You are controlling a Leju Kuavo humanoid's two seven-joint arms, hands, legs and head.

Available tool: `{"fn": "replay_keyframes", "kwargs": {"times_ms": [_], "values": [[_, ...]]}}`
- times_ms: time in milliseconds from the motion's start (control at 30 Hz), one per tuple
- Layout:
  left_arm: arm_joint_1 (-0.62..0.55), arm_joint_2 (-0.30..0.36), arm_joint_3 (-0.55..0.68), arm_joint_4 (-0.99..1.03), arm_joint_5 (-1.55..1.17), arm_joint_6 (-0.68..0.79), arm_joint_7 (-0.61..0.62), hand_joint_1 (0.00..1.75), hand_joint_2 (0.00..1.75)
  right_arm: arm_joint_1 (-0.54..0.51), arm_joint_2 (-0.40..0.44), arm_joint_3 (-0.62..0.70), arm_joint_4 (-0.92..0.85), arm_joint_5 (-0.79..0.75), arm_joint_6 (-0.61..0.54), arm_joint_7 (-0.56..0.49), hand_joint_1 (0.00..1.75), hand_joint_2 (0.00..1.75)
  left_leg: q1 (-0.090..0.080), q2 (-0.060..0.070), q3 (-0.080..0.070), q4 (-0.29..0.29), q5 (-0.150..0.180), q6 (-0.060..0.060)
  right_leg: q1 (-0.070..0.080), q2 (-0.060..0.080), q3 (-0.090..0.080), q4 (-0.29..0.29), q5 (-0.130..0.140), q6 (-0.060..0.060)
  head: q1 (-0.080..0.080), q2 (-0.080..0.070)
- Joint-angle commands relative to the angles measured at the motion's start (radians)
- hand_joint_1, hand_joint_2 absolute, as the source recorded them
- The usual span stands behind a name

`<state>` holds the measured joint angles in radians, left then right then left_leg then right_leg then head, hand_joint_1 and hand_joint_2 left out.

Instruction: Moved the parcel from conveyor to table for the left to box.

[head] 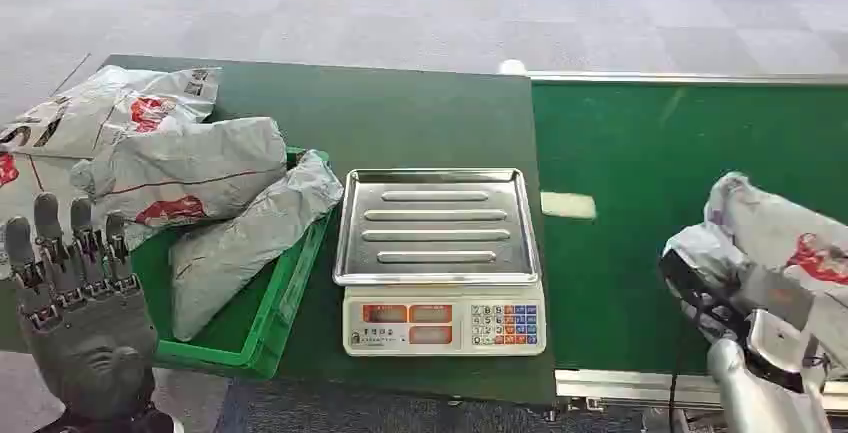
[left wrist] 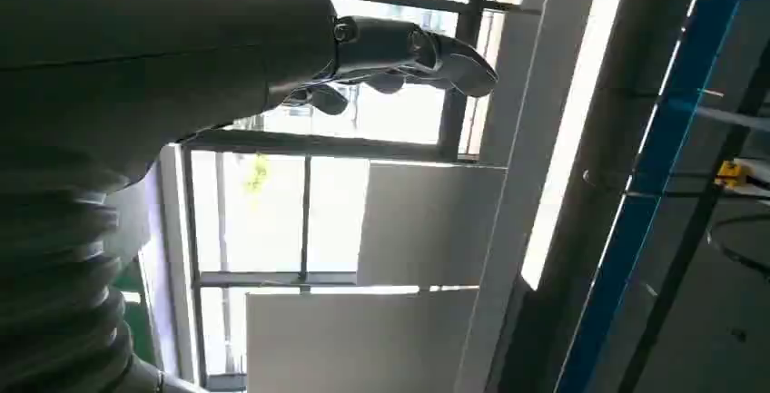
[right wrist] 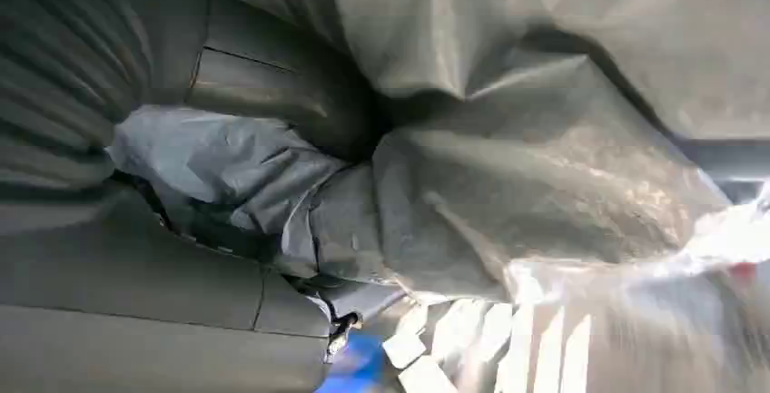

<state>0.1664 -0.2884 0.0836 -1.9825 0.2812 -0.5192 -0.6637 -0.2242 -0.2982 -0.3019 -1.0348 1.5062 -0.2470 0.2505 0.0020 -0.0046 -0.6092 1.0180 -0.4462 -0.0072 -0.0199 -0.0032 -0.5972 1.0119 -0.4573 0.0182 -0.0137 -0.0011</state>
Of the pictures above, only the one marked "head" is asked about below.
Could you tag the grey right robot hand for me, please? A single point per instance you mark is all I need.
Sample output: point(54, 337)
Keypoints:
point(715, 304)

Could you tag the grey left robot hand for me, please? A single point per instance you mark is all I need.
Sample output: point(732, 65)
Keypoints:
point(86, 344)

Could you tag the grey parcel bag red print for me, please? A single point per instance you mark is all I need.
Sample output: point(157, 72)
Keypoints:
point(775, 231)

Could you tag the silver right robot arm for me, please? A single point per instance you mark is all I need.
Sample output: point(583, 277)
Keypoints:
point(755, 390)

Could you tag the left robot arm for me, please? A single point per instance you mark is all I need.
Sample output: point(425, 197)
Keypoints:
point(116, 422)

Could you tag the green conveyor belt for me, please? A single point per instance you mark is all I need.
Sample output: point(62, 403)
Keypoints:
point(636, 271)

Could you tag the white parcel bag red print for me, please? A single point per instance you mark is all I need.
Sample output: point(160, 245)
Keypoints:
point(33, 185)

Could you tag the green plastic crate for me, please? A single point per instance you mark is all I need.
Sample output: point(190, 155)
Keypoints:
point(258, 330)

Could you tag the white label sticker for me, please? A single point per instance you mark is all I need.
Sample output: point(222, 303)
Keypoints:
point(568, 205)

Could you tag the long grey parcel bag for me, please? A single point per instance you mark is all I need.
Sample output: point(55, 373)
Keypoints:
point(245, 251)

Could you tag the large grey parcel bag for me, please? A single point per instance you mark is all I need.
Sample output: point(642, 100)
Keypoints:
point(192, 172)

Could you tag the white parcel bag black labels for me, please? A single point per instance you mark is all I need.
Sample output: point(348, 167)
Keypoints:
point(99, 112)

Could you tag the white electronic scale steel pan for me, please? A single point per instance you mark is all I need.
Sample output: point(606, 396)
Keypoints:
point(437, 251)

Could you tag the white round knob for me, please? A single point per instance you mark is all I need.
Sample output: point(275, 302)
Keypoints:
point(512, 67)

